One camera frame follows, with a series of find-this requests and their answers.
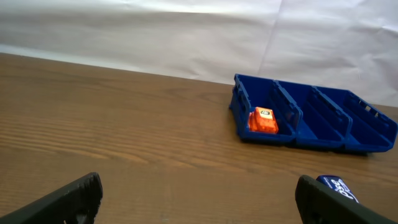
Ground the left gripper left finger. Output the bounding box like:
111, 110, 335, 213
0, 172, 103, 224

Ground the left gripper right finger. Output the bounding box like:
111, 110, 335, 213
294, 174, 398, 224

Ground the orange candy box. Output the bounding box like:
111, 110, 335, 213
248, 111, 257, 132
252, 106, 280, 135

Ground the blue candy pack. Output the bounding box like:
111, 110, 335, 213
316, 175, 360, 203

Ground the blue tray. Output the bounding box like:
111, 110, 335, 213
229, 73, 398, 154

